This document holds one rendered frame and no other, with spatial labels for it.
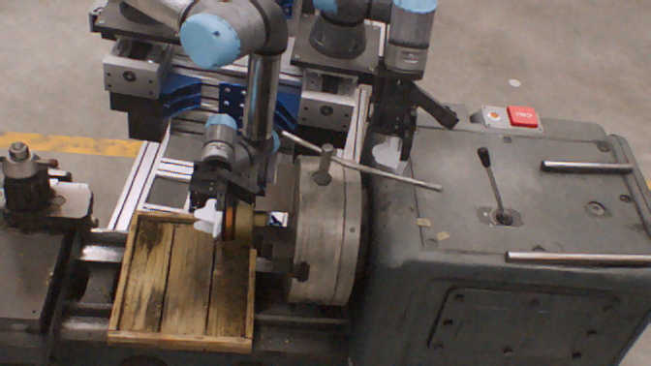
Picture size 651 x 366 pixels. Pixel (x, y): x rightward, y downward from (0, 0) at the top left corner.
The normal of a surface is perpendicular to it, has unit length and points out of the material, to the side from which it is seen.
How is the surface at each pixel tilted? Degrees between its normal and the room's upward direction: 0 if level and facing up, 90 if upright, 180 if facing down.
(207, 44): 89
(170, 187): 0
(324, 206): 24
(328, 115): 90
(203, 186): 0
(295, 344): 0
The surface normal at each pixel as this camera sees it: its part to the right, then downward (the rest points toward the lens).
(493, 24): 0.14, -0.70
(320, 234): 0.11, 0.03
